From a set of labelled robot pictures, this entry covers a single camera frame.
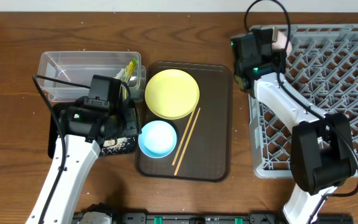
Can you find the grey dishwasher rack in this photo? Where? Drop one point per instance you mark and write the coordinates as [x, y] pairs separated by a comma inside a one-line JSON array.
[[323, 67]]

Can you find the pink white bowl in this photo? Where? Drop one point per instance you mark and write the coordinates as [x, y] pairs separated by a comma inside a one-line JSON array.
[[281, 42]]

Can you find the yellow plate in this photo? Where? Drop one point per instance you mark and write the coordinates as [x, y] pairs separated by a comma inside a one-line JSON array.
[[172, 94]]

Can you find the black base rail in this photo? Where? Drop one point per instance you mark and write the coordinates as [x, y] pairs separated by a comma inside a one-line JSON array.
[[141, 218]]

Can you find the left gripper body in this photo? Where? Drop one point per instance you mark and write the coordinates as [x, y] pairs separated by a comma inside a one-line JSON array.
[[120, 123]]

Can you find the wooden chopstick left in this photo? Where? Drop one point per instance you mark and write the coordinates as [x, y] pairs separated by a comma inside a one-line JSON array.
[[183, 138]]

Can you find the pile of rice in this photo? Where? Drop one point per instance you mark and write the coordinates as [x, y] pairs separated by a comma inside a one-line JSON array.
[[119, 146]]

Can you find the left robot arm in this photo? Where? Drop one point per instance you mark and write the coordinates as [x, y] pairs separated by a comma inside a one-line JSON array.
[[80, 139]]

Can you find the light blue bowl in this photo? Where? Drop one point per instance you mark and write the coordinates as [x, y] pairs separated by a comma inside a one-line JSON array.
[[158, 139]]

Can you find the wooden chopstick right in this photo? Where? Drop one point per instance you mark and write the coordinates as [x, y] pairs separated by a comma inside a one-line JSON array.
[[186, 141]]

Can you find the black tray bin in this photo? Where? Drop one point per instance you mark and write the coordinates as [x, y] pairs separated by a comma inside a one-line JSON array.
[[53, 134]]

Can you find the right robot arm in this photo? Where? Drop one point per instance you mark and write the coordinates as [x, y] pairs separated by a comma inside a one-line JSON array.
[[322, 156]]

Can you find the green snack wrapper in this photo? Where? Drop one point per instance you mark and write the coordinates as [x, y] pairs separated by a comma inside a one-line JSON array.
[[129, 70]]

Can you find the white tissue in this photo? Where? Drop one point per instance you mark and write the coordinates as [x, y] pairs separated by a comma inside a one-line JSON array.
[[120, 74]]

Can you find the clear plastic bin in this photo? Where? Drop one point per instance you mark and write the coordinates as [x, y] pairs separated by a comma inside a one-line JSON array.
[[80, 66]]

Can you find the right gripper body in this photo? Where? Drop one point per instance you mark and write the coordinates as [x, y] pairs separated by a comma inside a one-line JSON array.
[[275, 60]]

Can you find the wooden chopstick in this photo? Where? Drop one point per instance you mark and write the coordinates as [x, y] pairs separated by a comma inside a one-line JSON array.
[[186, 141], [183, 138]]

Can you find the dark brown serving tray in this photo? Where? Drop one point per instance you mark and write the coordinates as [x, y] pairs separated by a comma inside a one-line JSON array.
[[207, 156]]

